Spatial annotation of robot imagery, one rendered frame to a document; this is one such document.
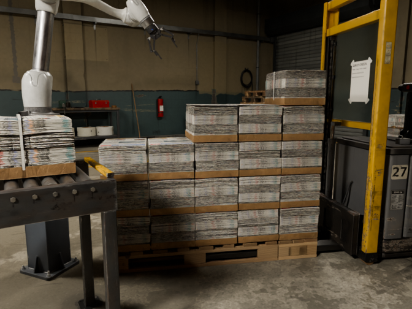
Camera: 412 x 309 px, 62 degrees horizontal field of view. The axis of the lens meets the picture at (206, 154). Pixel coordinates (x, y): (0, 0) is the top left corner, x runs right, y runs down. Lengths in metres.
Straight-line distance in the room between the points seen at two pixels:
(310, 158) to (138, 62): 7.28
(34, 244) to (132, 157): 0.84
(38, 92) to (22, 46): 6.45
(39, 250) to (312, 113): 1.96
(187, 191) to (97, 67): 6.96
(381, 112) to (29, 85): 2.13
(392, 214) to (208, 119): 1.39
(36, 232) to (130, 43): 7.26
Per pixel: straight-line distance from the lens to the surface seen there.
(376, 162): 2.43
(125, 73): 9.08
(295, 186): 2.40
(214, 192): 2.23
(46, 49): 2.53
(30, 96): 2.29
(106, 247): 1.44
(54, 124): 1.47
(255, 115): 2.23
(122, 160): 2.15
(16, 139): 1.47
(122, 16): 2.61
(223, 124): 2.17
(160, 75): 9.42
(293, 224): 2.48
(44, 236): 2.40
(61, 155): 1.49
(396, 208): 2.66
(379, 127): 2.40
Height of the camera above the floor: 1.11
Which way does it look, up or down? 9 degrees down
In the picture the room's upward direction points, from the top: straight up
